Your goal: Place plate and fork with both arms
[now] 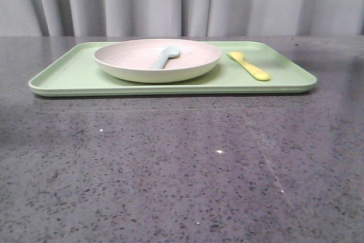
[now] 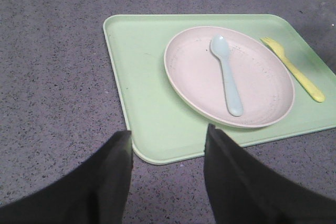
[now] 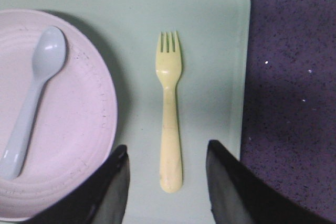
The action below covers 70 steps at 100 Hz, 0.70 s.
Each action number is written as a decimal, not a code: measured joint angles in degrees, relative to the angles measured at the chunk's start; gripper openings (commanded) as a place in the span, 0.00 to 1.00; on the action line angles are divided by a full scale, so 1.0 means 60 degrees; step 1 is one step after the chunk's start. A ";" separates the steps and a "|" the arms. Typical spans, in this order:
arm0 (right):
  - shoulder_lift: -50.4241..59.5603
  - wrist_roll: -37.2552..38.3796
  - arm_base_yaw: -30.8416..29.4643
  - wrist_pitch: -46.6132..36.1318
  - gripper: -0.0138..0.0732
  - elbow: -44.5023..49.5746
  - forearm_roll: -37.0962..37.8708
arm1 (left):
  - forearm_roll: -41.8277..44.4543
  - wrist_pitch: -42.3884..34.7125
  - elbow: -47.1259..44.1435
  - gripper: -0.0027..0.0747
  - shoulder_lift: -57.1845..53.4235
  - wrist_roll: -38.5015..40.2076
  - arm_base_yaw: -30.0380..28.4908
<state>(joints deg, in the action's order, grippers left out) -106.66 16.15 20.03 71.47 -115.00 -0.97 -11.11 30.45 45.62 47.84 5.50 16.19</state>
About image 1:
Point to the yellow plastic fork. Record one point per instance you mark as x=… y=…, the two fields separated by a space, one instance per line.
x=251 y=69

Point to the beige round plate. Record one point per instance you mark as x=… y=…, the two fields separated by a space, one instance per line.
x=131 y=60

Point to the light blue plastic spoon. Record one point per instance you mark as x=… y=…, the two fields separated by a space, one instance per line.
x=168 y=53

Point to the light green rectangular tray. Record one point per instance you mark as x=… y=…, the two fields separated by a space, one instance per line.
x=77 y=74

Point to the grey pleated curtain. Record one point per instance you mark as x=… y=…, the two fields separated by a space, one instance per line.
x=180 y=17

